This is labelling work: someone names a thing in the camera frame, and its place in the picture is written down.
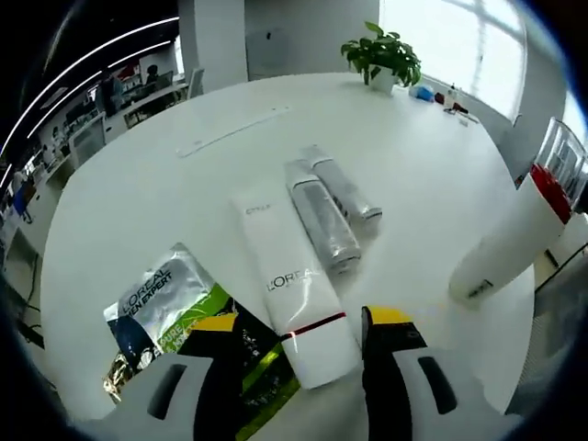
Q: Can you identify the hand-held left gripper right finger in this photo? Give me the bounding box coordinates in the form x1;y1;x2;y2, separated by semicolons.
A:
360;305;500;441

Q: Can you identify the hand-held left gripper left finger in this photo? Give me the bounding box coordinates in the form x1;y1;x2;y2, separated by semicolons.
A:
86;313;244;441

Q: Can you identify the gold skincare sachet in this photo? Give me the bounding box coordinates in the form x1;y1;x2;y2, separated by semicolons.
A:
100;352;135;406

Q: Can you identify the green black skincare sachet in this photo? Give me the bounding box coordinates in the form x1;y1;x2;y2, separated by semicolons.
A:
102;242;302;437

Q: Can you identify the white skincare tube red stripe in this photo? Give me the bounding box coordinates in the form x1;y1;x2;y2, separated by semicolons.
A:
229;190;363;391

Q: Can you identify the silver skincare bottle clear cap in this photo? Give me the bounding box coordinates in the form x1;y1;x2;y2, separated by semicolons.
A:
300;144;384;234
282;158;363;276

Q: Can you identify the white skincare bottle red collar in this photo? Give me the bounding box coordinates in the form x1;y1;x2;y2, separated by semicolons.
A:
447;116;588;303

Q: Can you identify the white background office chair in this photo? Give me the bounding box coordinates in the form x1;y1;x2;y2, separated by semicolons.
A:
70;117;108;167
186;67;207;99

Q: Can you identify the potted green plant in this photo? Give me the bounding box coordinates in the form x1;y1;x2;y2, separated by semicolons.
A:
339;20;423;96

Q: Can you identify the large bright window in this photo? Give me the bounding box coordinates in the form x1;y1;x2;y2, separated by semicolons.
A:
379;0;529;121

